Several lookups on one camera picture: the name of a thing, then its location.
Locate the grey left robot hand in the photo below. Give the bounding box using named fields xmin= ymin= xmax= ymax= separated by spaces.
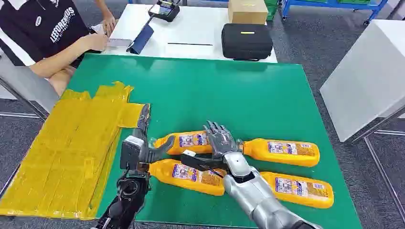
xmin=132 ymin=104 xmax=176 ymax=164

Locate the person's right hand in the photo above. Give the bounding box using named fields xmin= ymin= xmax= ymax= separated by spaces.
xmin=80 ymin=31 xmax=110 ymax=53

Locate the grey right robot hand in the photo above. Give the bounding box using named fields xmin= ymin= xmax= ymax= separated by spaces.
xmin=203 ymin=120 xmax=244 ymax=158

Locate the person's left hand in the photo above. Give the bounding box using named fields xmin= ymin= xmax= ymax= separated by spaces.
xmin=100 ymin=14 xmax=118 ymax=37

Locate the orange drink bottle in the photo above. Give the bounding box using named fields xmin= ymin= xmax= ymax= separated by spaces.
xmin=242 ymin=138 xmax=321 ymax=168
xmin=154 ymin=130 xmax=213 ymax=156
xmin=148 ymin=159 xmax=227 ymax=197
xmin=260 ymin=171 xmax=335 ymax=209

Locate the white paper stack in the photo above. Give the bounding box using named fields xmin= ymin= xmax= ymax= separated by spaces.
xmin=91 ymin=23 xmax=134 ymax=51

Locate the green table mat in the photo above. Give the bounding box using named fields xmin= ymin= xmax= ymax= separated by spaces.
xmin=64 ymin=53 xmax=363 ymax=229

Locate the black handheld controller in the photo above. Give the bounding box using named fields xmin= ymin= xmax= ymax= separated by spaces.
xmin=148 ymin=0 xmax=181 ymax=23

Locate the person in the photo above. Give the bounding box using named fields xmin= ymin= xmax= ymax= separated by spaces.
xmin=0 ymin=0 xmax=96 ymax=97

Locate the yellow sheet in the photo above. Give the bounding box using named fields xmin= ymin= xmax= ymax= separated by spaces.
xmin=0 ymin=81 xmax=146 ymax=221

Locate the grey table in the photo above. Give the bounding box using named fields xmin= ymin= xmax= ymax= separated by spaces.
xmin=0 ymin=52 xmax=60 ymax=121

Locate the thin black pen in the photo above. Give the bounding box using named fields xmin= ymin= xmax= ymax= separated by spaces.
xmin=167 ymin=42 xmax=213 ymax=47

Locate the black zipped case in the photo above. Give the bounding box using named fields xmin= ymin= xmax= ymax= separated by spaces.
xmin=221 ymin=23 xmax=274 ymax=61

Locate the brown cardboard box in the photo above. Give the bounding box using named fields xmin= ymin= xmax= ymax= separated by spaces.
xmin=227 ymin=0 xmax=269 ymax=25

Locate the green plastic crate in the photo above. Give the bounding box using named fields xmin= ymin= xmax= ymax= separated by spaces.
xmin=265 ymin=0 xmax=280 ymax=21

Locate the white side table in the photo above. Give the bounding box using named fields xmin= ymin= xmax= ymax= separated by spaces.
xmin=320 ymin=19 xmax=405 ymax=222

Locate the blue metal cart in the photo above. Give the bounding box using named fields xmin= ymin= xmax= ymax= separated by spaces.
xmin=281 ymin=0 xmax=389 ymax=26

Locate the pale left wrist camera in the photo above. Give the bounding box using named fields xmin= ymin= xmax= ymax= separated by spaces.
xmin=119 ymin=135 xmax=146 ymax=172

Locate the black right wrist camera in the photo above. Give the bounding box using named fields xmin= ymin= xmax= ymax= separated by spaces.
xmin=180 ymin=149 xmax=229 ymax=178

